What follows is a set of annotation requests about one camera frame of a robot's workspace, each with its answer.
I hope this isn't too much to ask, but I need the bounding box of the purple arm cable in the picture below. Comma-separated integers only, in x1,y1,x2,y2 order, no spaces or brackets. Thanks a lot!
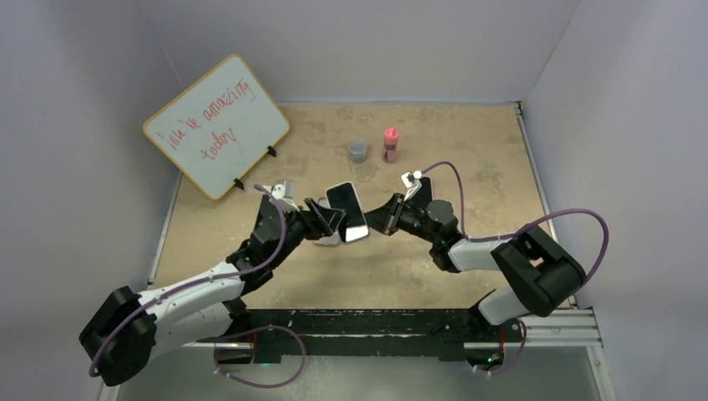
88,184,287,378
420,160,610,289

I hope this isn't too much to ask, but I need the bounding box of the pink capped marker jar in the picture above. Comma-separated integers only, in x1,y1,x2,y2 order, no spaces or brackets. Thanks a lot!
382,127,400,163

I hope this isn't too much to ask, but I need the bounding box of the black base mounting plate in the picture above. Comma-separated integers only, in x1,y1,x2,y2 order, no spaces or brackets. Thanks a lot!
228,308,523,365

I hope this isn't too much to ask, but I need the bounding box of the clear plastic cup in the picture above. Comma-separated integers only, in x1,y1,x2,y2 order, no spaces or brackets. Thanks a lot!
347,138,368,164

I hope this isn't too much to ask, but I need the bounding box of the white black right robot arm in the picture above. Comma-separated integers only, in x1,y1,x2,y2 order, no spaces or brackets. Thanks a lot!
365,194,587,340

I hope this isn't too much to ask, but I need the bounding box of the aluminium table edge rail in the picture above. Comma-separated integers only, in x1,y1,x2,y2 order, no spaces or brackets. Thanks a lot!
514,100,579,309

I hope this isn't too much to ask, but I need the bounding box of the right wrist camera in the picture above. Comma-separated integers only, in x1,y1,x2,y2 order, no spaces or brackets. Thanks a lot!
401,170,423,201

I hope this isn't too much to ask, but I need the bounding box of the phone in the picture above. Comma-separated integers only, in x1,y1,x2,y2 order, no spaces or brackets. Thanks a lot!
326,181,369,244
410,176,434,208

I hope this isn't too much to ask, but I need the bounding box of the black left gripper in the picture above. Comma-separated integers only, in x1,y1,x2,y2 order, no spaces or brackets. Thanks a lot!
269,199,344,268

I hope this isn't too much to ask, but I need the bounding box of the yellow framed whiteboard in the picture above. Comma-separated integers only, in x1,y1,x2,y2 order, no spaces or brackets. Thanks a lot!
143,54,290,201

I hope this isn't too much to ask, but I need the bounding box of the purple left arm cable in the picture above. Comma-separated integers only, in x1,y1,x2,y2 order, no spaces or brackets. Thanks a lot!
88,184,287,378

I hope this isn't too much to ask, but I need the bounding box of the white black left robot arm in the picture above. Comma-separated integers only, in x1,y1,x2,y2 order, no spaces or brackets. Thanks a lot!
78,195,347,386

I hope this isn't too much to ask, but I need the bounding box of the white phone case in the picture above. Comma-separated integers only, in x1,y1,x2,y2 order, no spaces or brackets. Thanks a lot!
313,197,341,246

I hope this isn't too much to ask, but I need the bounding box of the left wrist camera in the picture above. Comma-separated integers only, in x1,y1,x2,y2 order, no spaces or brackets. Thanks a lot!
270,179,295,201

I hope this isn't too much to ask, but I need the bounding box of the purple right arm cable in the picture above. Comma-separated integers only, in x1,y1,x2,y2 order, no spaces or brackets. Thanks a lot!
420,160,610,289

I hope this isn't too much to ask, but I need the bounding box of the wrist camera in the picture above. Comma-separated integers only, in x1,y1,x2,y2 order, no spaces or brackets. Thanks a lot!
401,170,423,201
270,179,295,201

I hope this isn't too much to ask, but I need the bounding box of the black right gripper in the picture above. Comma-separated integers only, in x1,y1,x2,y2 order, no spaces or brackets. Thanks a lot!
357,193,439,243

